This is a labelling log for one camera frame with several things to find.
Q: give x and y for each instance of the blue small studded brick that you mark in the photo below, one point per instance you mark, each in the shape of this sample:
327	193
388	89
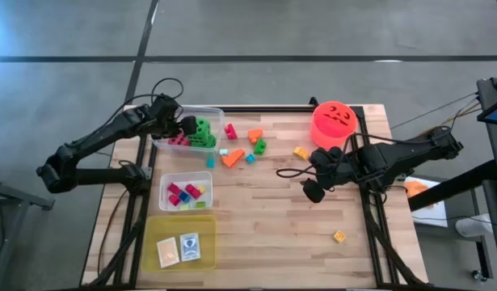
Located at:
250	158

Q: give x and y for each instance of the yellow translucent tray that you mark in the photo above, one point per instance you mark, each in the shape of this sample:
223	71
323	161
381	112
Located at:
207	226

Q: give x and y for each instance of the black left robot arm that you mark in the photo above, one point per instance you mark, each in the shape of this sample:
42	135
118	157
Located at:
90	137

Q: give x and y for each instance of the orange big building block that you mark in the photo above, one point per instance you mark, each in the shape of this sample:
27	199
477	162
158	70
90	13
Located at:
255	134

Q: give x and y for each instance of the blue big building block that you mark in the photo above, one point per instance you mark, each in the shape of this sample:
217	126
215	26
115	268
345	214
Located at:
184	197

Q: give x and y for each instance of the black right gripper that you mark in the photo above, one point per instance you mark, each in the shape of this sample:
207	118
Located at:
341	169

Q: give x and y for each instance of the orange pumpkin bucket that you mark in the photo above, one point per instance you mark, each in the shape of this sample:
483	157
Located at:
333	137

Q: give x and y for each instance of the orange playing card deck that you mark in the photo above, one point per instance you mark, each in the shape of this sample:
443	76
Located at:
168	252

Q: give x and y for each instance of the green big building block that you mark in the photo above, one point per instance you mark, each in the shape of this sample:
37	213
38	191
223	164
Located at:
260	146

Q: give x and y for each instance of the tablet with blue screen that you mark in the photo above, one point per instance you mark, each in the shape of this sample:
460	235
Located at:
496	115

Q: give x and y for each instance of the orange object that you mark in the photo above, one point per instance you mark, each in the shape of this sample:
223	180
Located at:
415	188

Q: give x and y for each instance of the orange curved building block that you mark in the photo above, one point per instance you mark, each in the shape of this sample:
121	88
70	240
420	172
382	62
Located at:
232	158

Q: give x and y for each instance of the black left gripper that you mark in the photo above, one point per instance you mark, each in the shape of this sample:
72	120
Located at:
165	117

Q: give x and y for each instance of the black equipment stand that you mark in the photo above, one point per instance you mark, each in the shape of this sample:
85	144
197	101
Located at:
454	184

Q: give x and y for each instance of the black caster wheel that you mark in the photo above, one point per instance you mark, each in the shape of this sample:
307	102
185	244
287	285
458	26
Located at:
479	275

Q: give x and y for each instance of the yellow long brick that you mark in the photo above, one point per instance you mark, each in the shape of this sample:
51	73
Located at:
301	153

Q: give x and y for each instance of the red small brick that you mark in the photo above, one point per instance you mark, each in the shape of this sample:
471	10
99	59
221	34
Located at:
174	200

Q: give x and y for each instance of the lime green small brick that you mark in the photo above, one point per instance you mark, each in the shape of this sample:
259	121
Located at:
200	204

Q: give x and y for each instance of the red big building block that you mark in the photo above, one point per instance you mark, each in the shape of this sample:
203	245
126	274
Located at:
174	188
192	191
230	132

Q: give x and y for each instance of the white plastic bin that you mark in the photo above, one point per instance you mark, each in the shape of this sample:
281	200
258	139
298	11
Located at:
167	206

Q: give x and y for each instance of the clear plastic container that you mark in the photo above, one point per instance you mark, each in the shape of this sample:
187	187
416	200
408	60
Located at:
216	115

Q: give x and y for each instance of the light green small brick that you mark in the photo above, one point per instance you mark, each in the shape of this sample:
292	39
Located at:
184	206

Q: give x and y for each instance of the blue playing card deck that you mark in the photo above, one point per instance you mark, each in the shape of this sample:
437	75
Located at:
190	247

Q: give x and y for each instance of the yellow small brick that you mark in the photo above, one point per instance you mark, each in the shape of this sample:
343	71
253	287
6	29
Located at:
339	237
202	189

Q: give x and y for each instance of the black metal table frame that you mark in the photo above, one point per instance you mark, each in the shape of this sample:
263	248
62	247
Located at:
272	109

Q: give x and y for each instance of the person's foot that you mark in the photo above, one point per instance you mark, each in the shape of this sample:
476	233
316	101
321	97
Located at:
472	225

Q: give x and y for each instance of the pink die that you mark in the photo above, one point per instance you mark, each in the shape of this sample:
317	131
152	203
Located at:
177	141

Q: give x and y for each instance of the white paper sheet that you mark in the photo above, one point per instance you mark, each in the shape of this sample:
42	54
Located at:
430	214

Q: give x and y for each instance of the pale cyan building block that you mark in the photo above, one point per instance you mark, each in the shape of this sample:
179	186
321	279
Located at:
223	153

